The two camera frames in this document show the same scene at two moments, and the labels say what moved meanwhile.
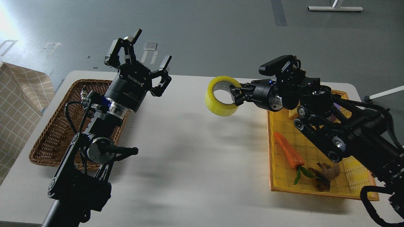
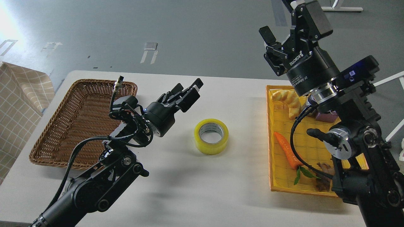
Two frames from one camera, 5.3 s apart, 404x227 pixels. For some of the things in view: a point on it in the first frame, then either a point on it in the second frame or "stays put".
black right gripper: [264, 93] to [308, 67]
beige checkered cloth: [24, 94] stays put
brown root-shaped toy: [325, 174] stays put
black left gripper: [128, 88] to [160, 117]
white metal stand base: [330, 8] stays put
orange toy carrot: [295, 160] stays put
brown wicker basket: [59, 133] stays put
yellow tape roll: [222, 82] to [211, 136]
